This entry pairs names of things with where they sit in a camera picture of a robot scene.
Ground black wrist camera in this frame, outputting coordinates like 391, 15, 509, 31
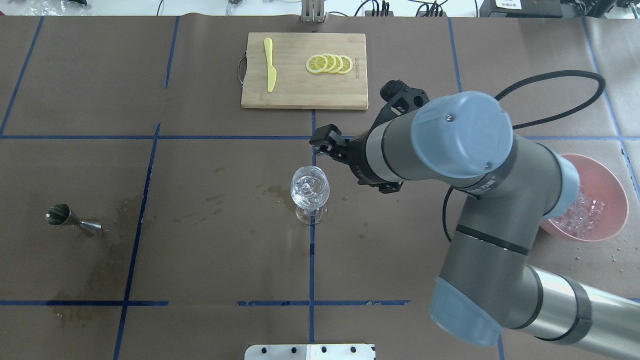
377, 79, 430, 122

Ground yellow plastic knife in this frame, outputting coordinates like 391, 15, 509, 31
263, 38, 277, 92

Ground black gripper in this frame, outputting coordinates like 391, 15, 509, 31
309, 124, 403, 194

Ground black box device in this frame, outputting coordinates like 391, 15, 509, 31
478, 0, 563, 19

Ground pile of clear ice cubes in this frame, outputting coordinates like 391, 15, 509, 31
550, 191, 606, 240

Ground clear wine glass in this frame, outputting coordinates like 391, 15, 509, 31
290, 165, 330, 226

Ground lemon slice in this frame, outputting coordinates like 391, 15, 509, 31
329, 54, 344, 74
305, 54, 330, 74
336, 55, 354, 75
322, 54, 334, 73

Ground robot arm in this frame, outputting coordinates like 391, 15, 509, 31
310, 91, 639, 360

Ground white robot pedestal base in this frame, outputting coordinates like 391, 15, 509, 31
244, 343, 377, 360

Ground pink bowl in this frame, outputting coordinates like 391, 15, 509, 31
540, 153, 629, 243

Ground steel double jigger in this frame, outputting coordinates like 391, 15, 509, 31
45, 203, 103, 237

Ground bamboo cutting board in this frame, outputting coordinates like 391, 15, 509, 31
241, 32, 369, 111

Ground aluminium frame profile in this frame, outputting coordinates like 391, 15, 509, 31
301, 0, 327, 23

